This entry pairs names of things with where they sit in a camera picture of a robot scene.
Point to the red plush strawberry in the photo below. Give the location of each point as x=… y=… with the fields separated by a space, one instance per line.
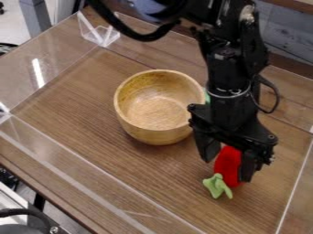
x=227 y=173

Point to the black table leg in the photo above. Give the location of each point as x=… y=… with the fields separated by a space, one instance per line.
x=40 y=202

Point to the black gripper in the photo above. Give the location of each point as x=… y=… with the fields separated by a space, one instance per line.
x=228 y=121

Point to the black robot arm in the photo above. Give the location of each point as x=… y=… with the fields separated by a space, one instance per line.
x=227 y=31

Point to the clear acrylic corner bracket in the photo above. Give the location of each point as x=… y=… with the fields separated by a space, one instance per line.
x=102 y=36

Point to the green rectangular block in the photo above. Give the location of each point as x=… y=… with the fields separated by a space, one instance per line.
x=208 y=97

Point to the black metal bracket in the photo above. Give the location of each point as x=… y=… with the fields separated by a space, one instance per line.
x=44 y=222

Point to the wooden bowl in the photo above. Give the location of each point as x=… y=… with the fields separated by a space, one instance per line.
x=151 y=103

